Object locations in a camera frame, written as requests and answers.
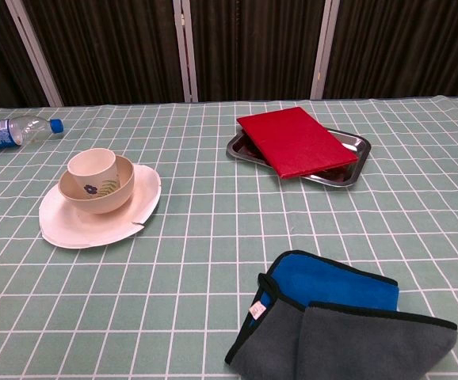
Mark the green checked tablecloth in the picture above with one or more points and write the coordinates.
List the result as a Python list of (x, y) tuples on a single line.
[(197, 277)]

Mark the clear plastic bottle blue cap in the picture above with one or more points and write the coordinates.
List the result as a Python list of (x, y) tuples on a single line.
[(3, 132)]

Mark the white flower print paper cup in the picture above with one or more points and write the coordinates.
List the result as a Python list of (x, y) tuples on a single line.
[(91, 168)]

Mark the white partition frame post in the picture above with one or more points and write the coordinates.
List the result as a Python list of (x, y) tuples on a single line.
[(324, 47), (35, 51), (185, 47)]

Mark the beige bowl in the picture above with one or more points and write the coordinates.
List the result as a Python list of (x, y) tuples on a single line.
[(122, 190)]

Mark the silver metal tray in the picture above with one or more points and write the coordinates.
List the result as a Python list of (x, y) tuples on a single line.
[(352, 166)]

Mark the white paper plate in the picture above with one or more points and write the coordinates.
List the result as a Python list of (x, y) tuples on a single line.
[(94, 231)]

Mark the red board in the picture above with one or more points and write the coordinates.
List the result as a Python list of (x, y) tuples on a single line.
[(296, 140)]

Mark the blue and grey cloth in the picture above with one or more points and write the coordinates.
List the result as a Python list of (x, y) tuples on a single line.
[(344, 328)]

